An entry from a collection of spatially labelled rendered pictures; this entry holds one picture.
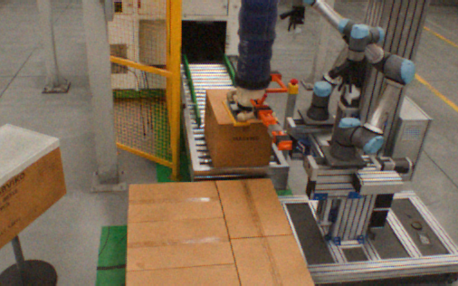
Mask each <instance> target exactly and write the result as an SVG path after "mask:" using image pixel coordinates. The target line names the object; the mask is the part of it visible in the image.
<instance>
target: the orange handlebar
mask: <svg viewBox="0 0 458 286"><path fill-rule="evenodd" d="M274 79H275V80H276V81H277V83H278V85H280V86H281V87H282V89H268V90H266V92H265V93H280V92H287V91H288V88H287V87H286V86H285V85H284V84H283V83H282V82H281V81H280V80H279V78H278V77H277V76H275V77H274ZM261 118H262V120H263V123H264V124H265V125H266V127H267V128H268V124H277V123H276V122H275V121H276V120H275V118H274V117H272V116H271V115H270V114H269V113H268V114H267V115H266V117H265V116H264V115H263V114H261ZM281 148H282V149H290V148H291V144H289V145H281Z"/></svg>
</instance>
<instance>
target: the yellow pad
mask: <svg viewBox="0 0 458 286"><path fill-rule="evenodd" d="M222 103H223V105H224V107H225V108H226V112H227V114H228V116H229V118H230V119H231V121H232V122H233V124H234V125H235V126H247V125H250V122H249V120H238V118H237V117H238V114H239V113H243V111H242V110H241V111H240V110H238V111H232V109H231V108H230V107H229V106H230V104H237V100H234V101H231V102H228V101H227V100H222ZM243 114H244V113H243Z"/></svg>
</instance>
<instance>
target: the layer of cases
mask: <svg viewBox="0 0 458 286"><path fill-rule="evenodd" d="M126 281H127V286H315V285H314V284H313V282H312V278H311V276H310V273H309V270H308V268H307V266H306V264H305V260H304V259H303V257H302V254H301V251H300V249H299V247H298V244H297V241H296V239H295V237H294V234H293V232H292V231H291V228H290V225H289V223H288V219H287V217H286V214H285V213H284V211H283V209H282V207H281V203H280V201H279V199H278V196H277V193H276V191H275V188H274V187H273V185H272V181H271V179H270V178H260V179H241V180H223V181H204V182H185V183H166V184H149V185H136V184H131V185H129V212H128V249H127V269H126Z"/></svg>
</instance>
